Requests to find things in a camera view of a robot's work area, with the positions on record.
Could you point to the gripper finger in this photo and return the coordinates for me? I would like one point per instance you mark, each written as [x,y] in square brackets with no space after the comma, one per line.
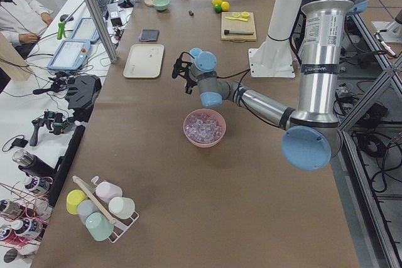
[188,89]

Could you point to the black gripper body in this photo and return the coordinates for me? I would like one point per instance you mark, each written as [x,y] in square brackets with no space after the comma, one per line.
[188,80]

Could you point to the clear ice cubes pile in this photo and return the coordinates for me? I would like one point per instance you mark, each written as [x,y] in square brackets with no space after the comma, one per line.
[203,128]

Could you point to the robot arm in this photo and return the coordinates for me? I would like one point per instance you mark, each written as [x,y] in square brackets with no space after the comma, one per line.
[312,135]

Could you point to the blue plastic cup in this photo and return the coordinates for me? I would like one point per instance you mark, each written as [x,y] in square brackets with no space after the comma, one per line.
[194,52]

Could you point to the pink upturned cup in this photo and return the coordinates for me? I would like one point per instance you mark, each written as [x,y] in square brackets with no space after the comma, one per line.
[106,191]

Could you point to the white upturned cup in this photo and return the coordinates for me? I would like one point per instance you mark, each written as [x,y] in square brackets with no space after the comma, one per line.
[122,207]

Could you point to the grey upturned cup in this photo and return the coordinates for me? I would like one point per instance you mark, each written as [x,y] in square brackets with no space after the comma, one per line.
[85,209]

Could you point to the yellow upturned cup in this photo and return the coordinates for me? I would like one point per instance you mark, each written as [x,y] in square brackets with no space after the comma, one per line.
[73,200]

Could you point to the mint upturned cup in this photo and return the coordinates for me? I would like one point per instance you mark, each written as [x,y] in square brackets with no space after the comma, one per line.
[99,226]

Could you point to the cream rabbit tray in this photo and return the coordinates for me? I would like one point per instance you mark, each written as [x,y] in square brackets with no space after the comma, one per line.
[144,61]

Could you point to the pink bowl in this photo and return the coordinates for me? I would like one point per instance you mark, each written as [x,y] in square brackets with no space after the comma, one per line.
[219,118]

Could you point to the grey folded cloth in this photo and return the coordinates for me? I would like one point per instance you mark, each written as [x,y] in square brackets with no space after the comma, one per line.
[149,35]

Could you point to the steel muddler black tip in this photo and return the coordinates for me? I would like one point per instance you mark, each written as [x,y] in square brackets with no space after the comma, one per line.
[237,32]

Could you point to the mint green bowl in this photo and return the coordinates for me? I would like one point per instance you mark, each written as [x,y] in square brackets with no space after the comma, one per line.
[161,5]

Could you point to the wooden cutting board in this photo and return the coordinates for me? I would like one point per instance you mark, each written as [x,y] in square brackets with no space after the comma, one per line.
[237,25]

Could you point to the green lime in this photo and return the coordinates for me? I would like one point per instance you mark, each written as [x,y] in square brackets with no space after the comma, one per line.
[217,8]

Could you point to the upper whole lemon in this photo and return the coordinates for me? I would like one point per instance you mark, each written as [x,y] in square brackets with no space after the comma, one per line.
[216,2]

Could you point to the whole lemon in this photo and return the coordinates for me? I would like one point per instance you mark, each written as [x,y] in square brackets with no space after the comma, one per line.
[225,6]
[216,2]

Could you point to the lower whole lemon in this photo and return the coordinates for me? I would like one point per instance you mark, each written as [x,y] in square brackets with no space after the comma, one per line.
[225,6]

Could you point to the yellow plastic knife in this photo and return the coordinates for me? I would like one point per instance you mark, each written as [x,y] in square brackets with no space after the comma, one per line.
[236,19]

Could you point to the upper lemon slice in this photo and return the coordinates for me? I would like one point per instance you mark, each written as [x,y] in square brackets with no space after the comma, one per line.
[245,15]

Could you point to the far teach pendant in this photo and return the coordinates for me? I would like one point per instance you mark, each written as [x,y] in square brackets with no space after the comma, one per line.
[85,30]

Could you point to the teach pendant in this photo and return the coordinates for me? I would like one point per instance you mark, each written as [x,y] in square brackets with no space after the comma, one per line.
[85,30]
[70,55]

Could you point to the black folded stand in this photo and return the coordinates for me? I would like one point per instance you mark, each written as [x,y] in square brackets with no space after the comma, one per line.
[82,92]

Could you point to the near teach pendant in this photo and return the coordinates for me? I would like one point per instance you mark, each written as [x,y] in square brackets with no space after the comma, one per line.
[70,55]

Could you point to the black hand-held gripper device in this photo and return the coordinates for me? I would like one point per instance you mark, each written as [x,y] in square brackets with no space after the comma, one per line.
[53,121]

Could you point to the black long case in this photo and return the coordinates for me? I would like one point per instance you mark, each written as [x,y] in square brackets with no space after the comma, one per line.
[63,166]

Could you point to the seated person white shirt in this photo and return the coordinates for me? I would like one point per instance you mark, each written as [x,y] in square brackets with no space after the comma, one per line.
[23,22]

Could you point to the black thermos bottle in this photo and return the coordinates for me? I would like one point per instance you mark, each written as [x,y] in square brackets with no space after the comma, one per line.
[31,164]

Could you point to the drink bottle white cap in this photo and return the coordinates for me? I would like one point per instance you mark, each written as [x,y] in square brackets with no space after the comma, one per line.
[36,185]

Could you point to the aluminium frame post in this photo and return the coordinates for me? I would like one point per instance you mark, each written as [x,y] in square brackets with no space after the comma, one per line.
[101,28]

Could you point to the green handled tool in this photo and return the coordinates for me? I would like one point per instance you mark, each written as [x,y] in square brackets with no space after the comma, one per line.
[61,30]

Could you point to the white wire cup rack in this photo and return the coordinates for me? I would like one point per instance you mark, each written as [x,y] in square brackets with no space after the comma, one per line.
[121,226]

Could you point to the copper wire bottle rack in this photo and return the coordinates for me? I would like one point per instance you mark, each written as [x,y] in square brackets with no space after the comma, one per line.
[39,204]

